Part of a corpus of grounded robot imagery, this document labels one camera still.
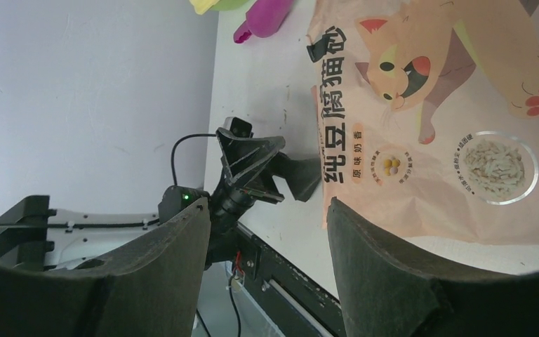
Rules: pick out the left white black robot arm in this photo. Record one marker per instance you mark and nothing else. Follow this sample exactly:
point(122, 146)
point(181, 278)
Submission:
point(33, 236)

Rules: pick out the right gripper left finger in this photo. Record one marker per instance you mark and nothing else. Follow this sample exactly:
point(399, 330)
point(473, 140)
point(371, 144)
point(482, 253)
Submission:
point(146, 287)

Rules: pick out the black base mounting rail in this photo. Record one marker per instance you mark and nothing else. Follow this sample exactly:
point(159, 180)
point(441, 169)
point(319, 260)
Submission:
point(290, 298)

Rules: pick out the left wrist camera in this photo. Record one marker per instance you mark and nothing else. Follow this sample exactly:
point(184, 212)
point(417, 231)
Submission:
point(238, 127)

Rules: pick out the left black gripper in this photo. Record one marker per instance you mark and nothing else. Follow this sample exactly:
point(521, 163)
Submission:
point(243, 160)

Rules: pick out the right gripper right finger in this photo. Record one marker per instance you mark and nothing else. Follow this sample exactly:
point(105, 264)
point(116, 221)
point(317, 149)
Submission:
point(390, 287)

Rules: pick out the yellow green litter box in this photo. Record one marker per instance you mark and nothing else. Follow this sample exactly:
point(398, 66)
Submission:
point(203, 6)

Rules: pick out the magenta plastic scoop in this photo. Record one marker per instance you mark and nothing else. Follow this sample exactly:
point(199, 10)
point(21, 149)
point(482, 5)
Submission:
point(263, 19)

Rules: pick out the pink cat litter bag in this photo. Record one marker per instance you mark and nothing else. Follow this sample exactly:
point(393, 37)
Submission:
point(428, 115)

